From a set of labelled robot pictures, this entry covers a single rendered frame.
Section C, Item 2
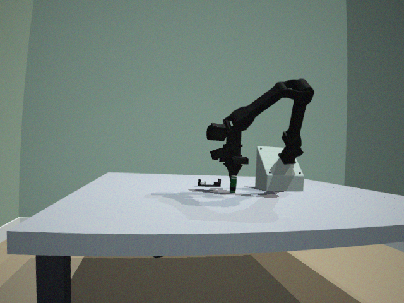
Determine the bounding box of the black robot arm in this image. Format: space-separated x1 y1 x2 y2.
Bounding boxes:
206 78 314 165

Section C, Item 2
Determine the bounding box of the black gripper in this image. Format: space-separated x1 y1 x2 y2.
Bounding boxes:
219 141 249 180

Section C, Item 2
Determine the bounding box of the green battery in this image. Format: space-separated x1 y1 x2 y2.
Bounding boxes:
230 175 237 193

